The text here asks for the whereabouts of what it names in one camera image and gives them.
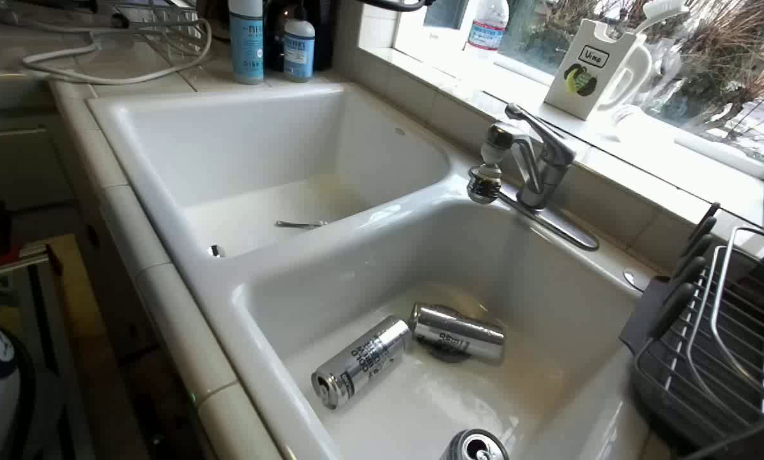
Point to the plain silver can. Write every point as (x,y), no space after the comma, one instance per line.
(460,332)

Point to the silver can with dark print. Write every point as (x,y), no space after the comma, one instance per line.
(357,361)

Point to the chrome sink faucet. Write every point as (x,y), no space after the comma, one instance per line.
(543,170)

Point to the white double basin sink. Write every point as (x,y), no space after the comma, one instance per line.
(227,145)

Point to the small white blue pump bottle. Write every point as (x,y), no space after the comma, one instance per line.
(296,53)

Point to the tall white blue soap bottle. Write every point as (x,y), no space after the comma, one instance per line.
(246,46)

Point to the clear plastic water bottle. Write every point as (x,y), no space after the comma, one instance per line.
(487,26)

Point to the silver can with pull tab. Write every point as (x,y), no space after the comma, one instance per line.
(475,447)

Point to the white carton with green logo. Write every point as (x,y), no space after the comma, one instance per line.
(580,78)

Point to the white cabinet drawer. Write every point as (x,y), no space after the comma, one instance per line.
(14,162)

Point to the window with white frame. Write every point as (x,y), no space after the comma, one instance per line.
(722,53)

